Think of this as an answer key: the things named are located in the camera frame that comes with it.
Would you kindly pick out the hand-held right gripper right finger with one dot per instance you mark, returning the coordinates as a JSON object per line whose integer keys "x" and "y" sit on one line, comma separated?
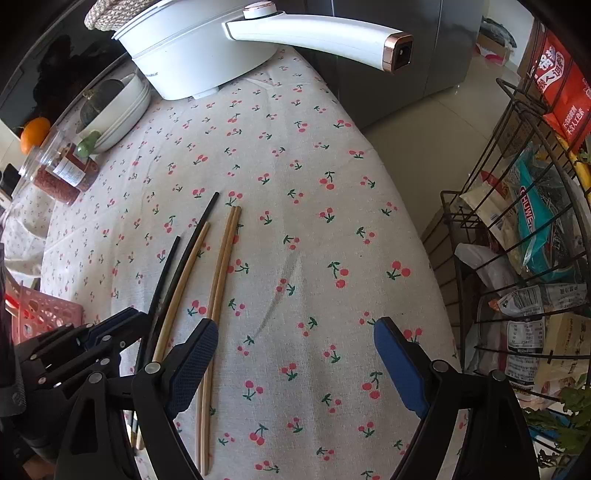
{"x": 399, "y": 364}

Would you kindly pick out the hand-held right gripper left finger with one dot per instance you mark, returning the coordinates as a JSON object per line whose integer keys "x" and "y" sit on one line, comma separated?
{"x": 194, "y": 364}

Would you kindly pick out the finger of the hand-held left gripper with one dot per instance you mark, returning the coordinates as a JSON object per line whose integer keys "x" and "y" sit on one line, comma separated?
{"x": 122, "y": 341}
{"x": 120, "y": 321}

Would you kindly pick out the pink perforated plastic basket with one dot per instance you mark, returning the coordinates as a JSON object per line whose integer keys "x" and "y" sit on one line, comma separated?
{"x": 51, "y": 314}

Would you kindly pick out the black chopstick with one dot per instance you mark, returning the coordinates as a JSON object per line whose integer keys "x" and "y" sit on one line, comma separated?
{"x": 168, "y": 267}
{"x": 194, "y": 235}

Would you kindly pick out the wooden chopstick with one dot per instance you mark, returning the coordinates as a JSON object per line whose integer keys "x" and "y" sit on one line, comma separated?
{"x": 228, "y": 267}
{"x": 184, "y": 281}
{"x": 220, "y": 267}

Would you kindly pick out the white plastic packet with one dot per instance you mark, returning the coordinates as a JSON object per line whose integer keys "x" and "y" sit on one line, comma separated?
{"x": 485, "y": 267}

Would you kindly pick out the grey printed packet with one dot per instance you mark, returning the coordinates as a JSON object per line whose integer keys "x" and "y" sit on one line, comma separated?
{"x": 535, "y": 300}

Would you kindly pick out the goji berry jar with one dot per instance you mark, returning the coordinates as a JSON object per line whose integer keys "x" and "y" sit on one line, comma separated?
{"x": 51, "y": 184}

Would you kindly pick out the dried fruit jar white label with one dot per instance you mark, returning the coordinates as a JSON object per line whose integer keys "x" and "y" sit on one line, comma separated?
{"x": 69, "y": 170}

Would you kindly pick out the cream printed box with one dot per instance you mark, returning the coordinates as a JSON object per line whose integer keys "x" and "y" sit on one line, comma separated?
{"x": 563, "y": 346}

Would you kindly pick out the green leafy vegetables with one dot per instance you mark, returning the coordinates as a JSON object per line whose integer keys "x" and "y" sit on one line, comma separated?
{"x": 568, "y": 410}

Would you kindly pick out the clear glass jar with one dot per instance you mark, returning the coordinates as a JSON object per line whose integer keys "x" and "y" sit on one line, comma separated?
{"x": 44, "y": 157}

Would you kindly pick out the cherry print tablecloth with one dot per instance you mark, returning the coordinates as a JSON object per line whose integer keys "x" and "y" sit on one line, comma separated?
{"x": 300, "y": 207}

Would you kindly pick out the teal snack packet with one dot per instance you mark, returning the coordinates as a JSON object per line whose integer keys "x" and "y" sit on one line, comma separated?
{"x": 540, "y": 221}

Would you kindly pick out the orange tangerine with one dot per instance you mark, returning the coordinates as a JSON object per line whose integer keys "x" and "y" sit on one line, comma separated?
{"x": 34, "y": 136}

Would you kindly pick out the dark green squash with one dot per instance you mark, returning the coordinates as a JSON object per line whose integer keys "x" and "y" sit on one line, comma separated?
{"x": 101, "y": 99}

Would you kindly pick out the white electric pot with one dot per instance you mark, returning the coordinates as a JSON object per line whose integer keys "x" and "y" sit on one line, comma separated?
{"x": 184, "y": 50}

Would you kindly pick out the red snack packet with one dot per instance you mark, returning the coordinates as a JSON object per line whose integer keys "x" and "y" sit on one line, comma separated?
{"x": 558, "y": 87}

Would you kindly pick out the brown cardboard box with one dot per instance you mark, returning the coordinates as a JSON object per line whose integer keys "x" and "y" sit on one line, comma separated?
{"x": 491, "y": 48}

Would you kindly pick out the dark bag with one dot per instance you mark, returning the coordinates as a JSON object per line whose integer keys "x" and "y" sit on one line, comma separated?
{"x": 498, "y": 30}

